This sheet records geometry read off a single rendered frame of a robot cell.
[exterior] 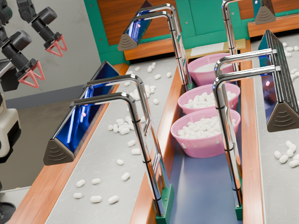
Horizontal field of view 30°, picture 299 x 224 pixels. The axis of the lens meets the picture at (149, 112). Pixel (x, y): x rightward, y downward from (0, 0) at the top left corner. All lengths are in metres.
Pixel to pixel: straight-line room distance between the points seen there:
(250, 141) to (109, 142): 0.60
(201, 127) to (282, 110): 0.89
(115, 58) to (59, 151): 1.80
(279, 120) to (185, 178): 0.72
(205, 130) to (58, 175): 0.58
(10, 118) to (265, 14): 1.27
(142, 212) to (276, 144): 0.54
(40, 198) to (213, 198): 0.57
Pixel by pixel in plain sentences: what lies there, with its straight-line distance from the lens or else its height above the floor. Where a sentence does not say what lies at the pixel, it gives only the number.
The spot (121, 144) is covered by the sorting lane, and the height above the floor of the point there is 0.74.
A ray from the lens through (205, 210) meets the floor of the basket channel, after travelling 1.76.
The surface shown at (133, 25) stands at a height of 1.10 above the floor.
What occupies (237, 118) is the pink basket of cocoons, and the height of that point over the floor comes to 0.75.
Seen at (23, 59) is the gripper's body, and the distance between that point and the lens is 2.33.
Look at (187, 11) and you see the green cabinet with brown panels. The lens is 3.03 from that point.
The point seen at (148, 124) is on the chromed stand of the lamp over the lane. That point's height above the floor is 0.97.
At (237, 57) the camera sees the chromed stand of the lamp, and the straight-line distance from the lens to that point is 1.63.
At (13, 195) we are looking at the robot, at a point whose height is 0.28.
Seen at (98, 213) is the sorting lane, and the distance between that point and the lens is 1.77.
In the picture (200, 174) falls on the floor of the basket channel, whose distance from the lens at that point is 1.96.
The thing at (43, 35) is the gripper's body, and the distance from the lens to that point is 2.72.
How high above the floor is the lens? 1.61
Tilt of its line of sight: 21 degrees down
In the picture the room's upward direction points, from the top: 14 degrees counter-clockwise
